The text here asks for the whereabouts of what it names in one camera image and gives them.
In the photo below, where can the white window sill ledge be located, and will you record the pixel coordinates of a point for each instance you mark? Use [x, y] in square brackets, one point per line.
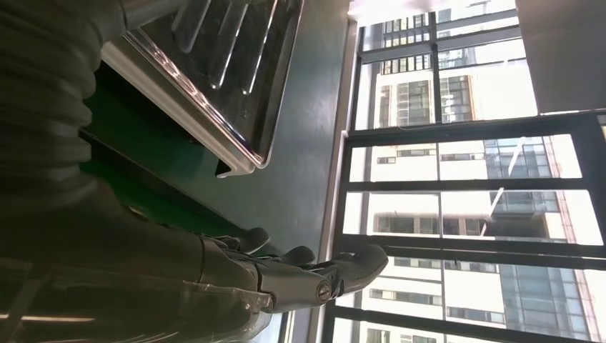
[330, 222]

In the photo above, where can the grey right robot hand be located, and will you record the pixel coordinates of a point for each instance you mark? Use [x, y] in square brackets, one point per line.
[142, 274]

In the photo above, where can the white scale with steel tray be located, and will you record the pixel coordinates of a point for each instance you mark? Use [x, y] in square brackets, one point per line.
[222, 61]

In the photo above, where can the green conveyor belt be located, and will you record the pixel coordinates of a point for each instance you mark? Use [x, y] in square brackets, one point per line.
[142, 151]

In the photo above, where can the black window frame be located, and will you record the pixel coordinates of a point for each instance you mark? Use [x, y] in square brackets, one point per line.
[473, 184]

